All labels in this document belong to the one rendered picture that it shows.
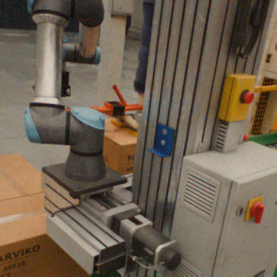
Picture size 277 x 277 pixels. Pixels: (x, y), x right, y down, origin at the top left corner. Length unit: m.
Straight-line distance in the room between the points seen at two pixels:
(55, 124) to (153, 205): 0.43
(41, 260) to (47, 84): 1.01
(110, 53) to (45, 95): 1.92
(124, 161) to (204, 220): 0.97
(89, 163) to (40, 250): 0.79
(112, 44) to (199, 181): 2.23
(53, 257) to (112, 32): 1.79
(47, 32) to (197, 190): 0.70
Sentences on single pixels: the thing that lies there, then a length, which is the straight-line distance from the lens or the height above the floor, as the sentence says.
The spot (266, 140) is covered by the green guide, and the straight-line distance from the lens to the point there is 3.77.
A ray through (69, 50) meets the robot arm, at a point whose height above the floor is 1.39.
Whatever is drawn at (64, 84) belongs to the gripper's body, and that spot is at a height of 1.22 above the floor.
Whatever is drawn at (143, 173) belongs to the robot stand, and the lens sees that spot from 1.45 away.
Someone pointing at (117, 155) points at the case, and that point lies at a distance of 2.11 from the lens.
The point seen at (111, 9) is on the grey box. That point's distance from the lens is 3.21.
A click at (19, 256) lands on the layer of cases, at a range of 2.08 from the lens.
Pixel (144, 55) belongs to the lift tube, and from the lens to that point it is 2.22.
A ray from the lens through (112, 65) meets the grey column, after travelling 3.33.
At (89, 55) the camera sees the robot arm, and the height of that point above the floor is 1.39.
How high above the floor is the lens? 1.66
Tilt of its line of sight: 23 degrees down
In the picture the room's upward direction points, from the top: 7 degrees clockwise
